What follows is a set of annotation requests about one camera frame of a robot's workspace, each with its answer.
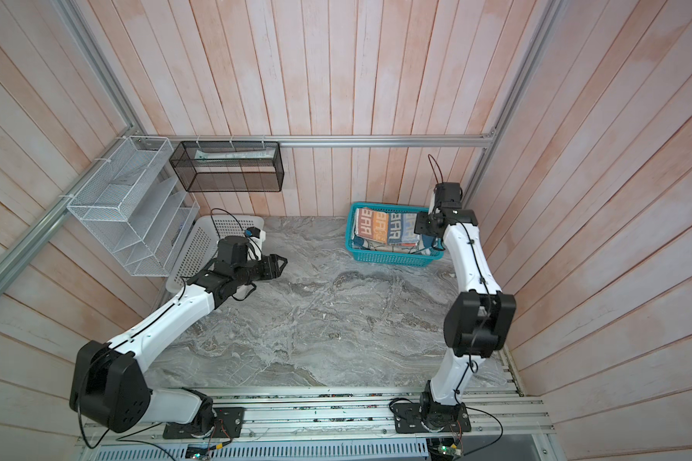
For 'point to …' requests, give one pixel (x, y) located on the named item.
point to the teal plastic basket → (364, 252)
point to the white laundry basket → (199, 246)
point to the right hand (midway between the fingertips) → (426, 223)
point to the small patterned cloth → (373, 224)
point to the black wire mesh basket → (229, 166)
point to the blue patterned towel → (409, 234)
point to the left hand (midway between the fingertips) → (280, 266)
